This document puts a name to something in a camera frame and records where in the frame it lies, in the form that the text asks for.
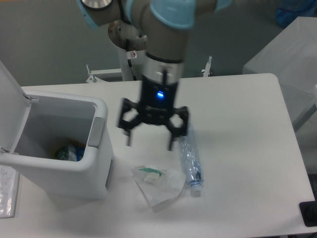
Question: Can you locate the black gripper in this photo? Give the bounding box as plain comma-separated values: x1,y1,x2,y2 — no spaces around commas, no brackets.
117,76,190,151

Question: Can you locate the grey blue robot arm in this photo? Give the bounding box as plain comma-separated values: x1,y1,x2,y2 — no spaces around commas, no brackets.
77,0,230,141

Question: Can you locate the trash inside the can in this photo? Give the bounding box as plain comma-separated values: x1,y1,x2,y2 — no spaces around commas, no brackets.
54,139,86,162

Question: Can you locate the white push-lid trash can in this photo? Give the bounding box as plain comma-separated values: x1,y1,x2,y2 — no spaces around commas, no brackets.
0,65,113,199

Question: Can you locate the crushed clear plastic bottle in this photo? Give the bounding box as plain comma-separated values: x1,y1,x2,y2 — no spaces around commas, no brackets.
178,123,204,197

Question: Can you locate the clear plastic wrapper bag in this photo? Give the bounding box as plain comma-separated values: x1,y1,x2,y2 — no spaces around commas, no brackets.
131,165,186,212

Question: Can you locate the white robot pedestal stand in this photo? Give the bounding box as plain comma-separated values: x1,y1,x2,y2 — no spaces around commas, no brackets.
85,19,213,84

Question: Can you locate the black device at edge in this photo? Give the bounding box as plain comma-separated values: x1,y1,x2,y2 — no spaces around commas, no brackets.
299,201,317,227

